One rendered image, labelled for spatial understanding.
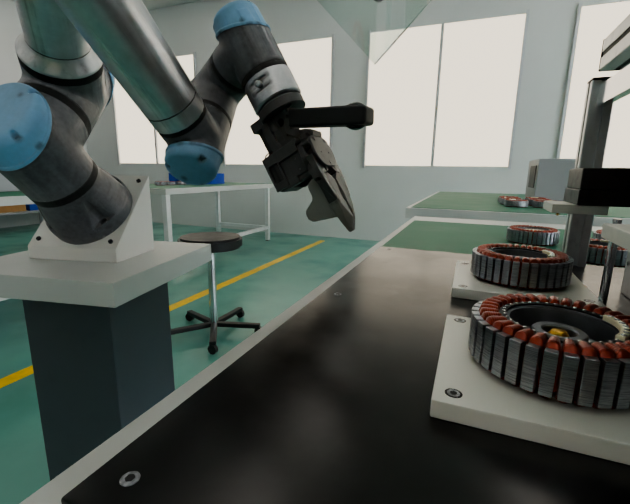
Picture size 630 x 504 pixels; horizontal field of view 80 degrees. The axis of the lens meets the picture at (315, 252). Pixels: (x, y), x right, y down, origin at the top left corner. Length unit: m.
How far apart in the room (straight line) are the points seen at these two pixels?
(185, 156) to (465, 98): 4.67
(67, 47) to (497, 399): 0.69
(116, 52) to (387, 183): 4.73
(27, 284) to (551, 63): 5.02
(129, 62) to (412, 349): 0.42
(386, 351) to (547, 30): 5.04
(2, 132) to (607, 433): 0.70
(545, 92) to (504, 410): 4.93
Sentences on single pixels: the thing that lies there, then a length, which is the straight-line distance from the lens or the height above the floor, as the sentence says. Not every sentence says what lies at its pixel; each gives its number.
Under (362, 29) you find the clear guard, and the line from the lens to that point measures 0.31.
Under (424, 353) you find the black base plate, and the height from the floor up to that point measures 0.77.
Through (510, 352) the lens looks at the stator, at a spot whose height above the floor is 0.81.
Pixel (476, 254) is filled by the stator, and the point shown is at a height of 0.81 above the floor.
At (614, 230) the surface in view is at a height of 0.88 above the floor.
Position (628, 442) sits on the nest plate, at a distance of 0.26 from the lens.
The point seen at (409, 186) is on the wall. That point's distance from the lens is 5.07.
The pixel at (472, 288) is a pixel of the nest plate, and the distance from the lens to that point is 0.48.
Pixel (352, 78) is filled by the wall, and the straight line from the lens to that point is 5.37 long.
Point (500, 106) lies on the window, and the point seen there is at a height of 1.67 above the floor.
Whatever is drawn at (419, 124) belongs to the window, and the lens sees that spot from 5.08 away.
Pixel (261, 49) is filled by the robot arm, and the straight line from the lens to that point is 0.60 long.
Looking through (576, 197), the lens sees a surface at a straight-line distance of 0.51.
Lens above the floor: 0.91
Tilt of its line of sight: 12 degrees down
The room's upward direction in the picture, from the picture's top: 1 degrees clockwise
